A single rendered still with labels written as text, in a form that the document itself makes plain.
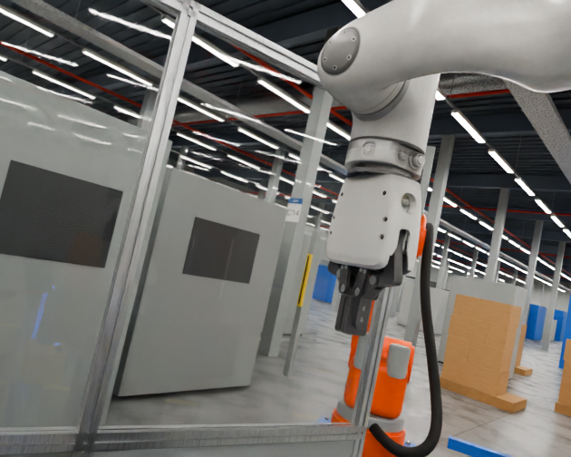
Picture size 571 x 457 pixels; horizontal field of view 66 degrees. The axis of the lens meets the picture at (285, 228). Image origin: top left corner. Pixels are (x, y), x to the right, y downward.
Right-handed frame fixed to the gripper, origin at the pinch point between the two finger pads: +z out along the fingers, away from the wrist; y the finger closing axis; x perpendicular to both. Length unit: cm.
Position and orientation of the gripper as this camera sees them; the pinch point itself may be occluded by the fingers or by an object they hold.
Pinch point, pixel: (353, 315)
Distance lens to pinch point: 49.1
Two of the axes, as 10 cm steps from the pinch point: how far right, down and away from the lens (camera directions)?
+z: -2.1, 9.7, -0.8
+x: -8.2, -2.2, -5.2
